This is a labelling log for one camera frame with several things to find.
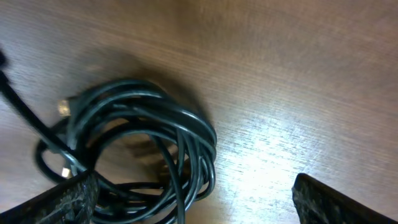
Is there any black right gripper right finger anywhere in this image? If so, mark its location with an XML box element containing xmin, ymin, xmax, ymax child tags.
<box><xmin>292</xmin><ymin>173</ymin><xmax>397</xmax><ymax>224</ymax></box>

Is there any black USB cable bundle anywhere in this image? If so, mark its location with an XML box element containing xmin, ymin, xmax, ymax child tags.
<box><xmin>0</xmin><ymin>49</ymin><xmax>218</xmax><ymax>224</ymax></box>

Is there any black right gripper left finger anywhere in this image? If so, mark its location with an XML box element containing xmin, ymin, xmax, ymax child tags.
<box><xmin>1</xmin><ymin>170</ymin><xmax>100</xmax><ymax>224</ymax></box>

